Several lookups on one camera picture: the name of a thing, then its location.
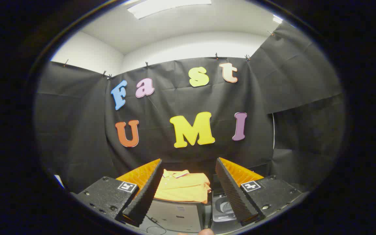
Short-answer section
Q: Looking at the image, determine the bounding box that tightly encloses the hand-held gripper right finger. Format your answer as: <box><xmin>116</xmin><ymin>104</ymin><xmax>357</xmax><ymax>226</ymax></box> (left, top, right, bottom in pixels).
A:
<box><xmin>215</xmin><ymin>157</ymin><xmax>303</xmax><ymax>226</ymax></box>

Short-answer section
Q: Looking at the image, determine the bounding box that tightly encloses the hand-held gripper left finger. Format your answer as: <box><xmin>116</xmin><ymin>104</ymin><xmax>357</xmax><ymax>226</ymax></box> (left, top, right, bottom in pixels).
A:
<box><xmin>76</xmin><ymin>159</ymin><xmax>163</xmax><ymax>227</ymax></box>

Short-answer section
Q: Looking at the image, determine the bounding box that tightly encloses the grey washing machine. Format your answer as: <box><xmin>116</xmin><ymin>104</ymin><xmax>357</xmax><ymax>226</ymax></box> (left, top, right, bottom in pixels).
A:
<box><xmin>208</xmin><ymin>175</ymin><xmax>241</xmax><ymax>229</ymax></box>

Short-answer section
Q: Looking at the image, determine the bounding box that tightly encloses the orange polo shirt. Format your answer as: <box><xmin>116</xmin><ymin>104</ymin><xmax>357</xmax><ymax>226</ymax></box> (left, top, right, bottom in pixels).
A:
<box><xmin>154</xmin><ymin>169</ymin><xmax>212</xmax><ymax>204</ymax></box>

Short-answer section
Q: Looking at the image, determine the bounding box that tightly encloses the grey cabinet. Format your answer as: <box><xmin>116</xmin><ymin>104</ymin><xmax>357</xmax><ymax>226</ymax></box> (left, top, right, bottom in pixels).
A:
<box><xmin>142</xmin><ymin>198</ymin><xmax>205</xmax><ymax>234</ymax></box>

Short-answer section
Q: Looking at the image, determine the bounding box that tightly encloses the ceiling light panel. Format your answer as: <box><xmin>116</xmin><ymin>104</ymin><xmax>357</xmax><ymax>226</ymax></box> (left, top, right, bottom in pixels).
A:
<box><xmin>128</xmin><ymin>0</ymin><xmax>212</xmax><ymax>19</ymax></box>

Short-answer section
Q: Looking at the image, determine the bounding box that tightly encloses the thin black cable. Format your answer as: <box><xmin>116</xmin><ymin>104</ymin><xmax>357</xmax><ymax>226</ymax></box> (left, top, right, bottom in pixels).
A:
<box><xmin>145</xmin><ymin>214</ymin><xmax>167</xmax><ymax>235</ymax></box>

